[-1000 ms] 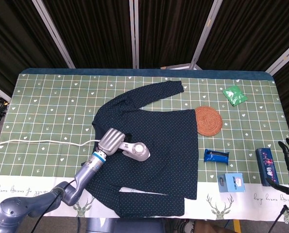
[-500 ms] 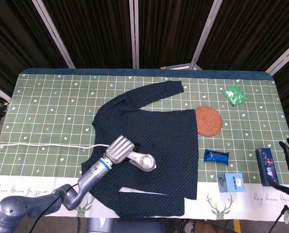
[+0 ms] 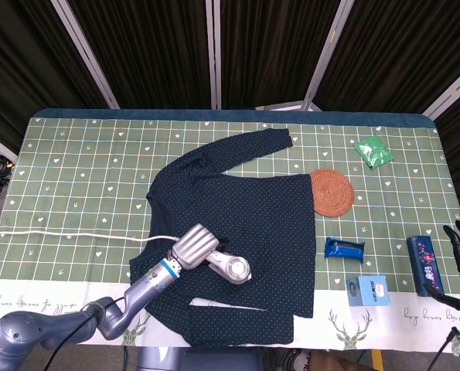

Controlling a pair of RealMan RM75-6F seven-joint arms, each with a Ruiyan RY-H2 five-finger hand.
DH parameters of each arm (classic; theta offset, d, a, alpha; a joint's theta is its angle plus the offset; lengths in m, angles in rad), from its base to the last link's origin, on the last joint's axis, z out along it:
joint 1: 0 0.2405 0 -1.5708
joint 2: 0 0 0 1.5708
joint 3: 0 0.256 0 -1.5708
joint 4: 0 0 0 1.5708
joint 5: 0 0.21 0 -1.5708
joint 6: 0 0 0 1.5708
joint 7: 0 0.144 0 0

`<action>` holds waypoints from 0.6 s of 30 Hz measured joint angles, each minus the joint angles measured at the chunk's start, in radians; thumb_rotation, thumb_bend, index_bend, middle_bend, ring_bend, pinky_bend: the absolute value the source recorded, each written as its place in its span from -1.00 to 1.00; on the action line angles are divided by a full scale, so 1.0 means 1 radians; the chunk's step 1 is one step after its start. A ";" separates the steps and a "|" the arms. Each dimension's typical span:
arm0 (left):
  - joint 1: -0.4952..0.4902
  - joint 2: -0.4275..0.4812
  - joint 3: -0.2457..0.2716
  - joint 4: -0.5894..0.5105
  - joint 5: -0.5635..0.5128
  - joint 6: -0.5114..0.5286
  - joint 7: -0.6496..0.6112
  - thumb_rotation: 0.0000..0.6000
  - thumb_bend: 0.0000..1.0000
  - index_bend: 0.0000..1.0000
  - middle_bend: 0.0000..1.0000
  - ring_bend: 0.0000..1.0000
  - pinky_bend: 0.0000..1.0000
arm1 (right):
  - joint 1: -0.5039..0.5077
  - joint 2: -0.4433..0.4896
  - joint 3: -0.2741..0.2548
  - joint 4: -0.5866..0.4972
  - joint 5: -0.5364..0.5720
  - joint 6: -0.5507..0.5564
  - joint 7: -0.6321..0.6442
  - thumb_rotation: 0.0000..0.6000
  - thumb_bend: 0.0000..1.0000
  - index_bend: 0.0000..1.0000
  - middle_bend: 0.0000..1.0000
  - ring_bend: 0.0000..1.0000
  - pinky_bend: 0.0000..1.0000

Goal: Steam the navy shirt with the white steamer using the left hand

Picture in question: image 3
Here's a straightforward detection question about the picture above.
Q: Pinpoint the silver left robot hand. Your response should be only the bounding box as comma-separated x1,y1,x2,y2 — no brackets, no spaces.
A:
166,223,231,271

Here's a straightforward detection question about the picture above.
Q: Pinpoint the white garment steamer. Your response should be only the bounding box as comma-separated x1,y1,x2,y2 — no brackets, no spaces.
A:
205,238,254,287

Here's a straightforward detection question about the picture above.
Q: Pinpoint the white power cord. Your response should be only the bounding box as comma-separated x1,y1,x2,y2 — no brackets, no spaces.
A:
0,230,182,244

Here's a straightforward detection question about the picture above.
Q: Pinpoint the navy polka dot shirt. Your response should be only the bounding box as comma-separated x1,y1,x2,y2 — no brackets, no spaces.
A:
128,128,317,346

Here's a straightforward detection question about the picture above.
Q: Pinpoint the dark blue long box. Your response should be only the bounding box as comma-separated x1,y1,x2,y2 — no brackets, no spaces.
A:
406,234,446,298

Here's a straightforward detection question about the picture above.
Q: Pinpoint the light blue small box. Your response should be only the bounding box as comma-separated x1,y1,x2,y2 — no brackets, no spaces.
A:
346,274,392,308

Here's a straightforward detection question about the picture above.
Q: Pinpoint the grey robot torso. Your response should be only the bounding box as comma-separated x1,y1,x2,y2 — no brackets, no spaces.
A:
135,345,262,371

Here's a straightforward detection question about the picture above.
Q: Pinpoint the blue snack packet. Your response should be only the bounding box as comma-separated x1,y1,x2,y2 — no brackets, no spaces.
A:
324,237,366,265

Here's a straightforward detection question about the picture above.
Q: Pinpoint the blue felt table cover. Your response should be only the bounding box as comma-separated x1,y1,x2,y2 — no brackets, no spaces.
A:
32,107,438,128

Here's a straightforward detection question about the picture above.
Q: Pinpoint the green checked tablecloth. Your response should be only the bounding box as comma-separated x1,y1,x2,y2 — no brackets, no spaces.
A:
0,115,460,354

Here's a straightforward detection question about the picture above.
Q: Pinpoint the orange woven round coaster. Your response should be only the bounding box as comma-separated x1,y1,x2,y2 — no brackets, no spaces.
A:
308,168,356,219

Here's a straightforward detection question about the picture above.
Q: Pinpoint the green foil packet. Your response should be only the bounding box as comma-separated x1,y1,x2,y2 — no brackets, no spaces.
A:
353,135,394,171

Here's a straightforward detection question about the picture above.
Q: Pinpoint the white screen foot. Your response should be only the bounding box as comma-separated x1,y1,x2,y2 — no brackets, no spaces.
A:
254,100,320,113

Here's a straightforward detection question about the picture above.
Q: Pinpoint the dark brown curtain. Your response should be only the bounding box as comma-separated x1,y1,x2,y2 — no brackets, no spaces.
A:
0,0,460,220

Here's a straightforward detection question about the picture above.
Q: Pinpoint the black cable with plug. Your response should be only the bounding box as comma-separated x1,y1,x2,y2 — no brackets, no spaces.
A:
431,325,460,371

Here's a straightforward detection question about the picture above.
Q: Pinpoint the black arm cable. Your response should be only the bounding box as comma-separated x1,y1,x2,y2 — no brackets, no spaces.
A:
43,296,129,371

